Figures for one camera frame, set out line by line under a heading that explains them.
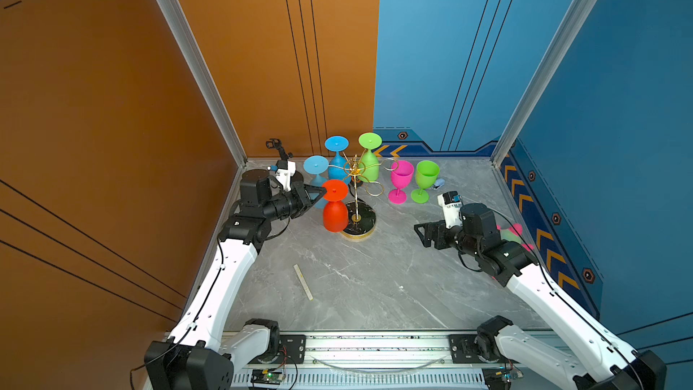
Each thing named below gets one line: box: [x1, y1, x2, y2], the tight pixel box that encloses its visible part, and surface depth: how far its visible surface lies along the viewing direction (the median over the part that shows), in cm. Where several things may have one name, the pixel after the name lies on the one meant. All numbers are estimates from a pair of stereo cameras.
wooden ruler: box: [292, 263, 315, 302], surface depth 87 cm
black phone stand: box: [265, 138, 294, 162], surface depth 101 cm
